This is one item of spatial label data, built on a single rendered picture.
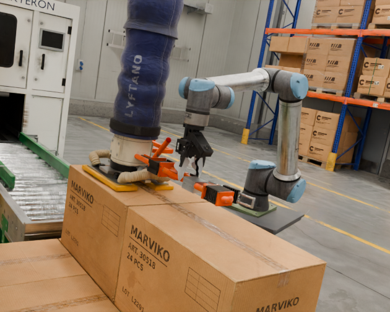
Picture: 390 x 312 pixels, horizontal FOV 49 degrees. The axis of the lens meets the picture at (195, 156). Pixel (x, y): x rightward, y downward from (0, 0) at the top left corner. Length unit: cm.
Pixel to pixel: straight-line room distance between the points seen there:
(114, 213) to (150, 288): 36
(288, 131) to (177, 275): 110
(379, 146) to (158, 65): 913
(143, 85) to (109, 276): 79
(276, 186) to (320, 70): 787
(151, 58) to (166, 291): 93
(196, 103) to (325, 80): 855
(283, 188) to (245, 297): 123
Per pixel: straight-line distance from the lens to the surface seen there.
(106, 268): 181
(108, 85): 1214
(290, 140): 223
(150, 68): 180
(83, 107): 1176
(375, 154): 1071
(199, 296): 131
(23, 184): 316
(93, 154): 203
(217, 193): 142
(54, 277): 194
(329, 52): 1010
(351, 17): 999
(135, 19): 183
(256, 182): 246
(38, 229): 232
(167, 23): 183
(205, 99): 154
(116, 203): 170
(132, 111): 181
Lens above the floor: 144
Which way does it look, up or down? 10 degrees down
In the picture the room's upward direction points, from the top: 10 degrees clockwise
